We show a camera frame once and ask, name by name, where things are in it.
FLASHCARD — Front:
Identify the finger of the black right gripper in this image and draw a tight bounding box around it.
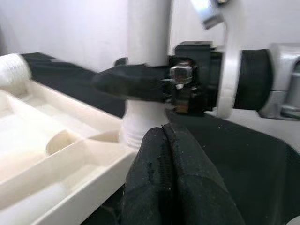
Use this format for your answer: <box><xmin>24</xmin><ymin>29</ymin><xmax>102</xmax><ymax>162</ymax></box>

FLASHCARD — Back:
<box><xmin>114</xmin><ymin>57</ymin><xmax>129</xmax><ymax>67</ymax></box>
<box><xmin>91</xmin><ymin>63</ymin><xmax>175</xmax><ymax>105</ymax></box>

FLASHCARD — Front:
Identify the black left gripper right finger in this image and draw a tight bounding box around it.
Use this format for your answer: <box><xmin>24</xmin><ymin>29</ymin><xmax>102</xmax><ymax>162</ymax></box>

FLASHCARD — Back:
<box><xmin>163</xmin><ymin>123</ymin><xmax>246</xmax><ymax>225</ymax></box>

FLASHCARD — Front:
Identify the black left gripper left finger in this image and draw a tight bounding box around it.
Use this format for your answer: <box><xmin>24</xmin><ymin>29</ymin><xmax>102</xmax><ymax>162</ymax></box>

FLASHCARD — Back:
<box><xmin>120</xmin><ymin>126</ymin><xmax>175</xmax><ymax>225</ymax></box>

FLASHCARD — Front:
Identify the white plastic children table top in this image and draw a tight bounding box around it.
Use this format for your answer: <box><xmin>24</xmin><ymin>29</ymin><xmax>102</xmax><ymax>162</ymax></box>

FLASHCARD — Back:
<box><xmin>0</xmin><ymin>81</ymin><xmax>139</xmax><ymax>225</ymax></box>

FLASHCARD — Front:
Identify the black tablecloth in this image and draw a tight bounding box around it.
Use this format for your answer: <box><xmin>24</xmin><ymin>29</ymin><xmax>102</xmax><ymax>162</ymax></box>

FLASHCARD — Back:
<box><xmin>20</xmin><ymin>52</ymin><xmax>300</xmax><ymax>225</ymax></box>

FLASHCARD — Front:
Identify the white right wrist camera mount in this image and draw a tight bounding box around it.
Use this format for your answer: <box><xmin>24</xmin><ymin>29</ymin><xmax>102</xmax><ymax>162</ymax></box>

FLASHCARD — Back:
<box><xmin>189</xmin><ymin>0</ymin><xmax>243</xmax><ymax>119</ymax></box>

